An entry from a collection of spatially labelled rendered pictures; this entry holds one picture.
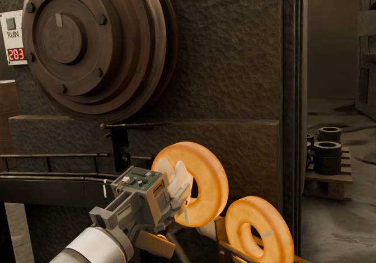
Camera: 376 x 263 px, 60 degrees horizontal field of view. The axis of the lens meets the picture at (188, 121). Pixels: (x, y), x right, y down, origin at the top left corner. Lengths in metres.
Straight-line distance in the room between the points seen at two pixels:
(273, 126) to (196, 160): 0.34
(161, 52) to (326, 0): 6.16
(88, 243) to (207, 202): 0.22
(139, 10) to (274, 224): 0.56
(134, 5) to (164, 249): 0.55
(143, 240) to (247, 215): 0.23
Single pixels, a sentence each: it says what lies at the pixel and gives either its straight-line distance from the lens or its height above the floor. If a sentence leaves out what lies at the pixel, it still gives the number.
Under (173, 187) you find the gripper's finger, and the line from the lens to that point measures 0.54.
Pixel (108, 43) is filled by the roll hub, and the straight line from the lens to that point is 0.79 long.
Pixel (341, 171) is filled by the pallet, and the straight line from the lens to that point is 2.65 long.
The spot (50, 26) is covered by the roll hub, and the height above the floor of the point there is 1.15.
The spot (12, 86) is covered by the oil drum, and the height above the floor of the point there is 0.84.
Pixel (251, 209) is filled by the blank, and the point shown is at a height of 0.77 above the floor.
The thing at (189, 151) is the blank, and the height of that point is 0.90.
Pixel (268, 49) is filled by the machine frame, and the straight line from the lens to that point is 0.89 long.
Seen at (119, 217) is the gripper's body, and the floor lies 0.86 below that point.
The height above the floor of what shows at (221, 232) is 0.69.
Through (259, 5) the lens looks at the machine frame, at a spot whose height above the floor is 1.17.
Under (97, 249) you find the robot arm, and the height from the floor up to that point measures 0.83.
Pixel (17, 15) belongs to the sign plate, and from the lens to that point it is 1.31.
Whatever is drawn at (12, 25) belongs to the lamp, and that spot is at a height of 1.19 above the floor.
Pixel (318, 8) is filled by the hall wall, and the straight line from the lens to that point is 6.86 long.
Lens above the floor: 1.07
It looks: 12 degrees down
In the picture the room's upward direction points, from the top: 4 degrees counter-clockwise
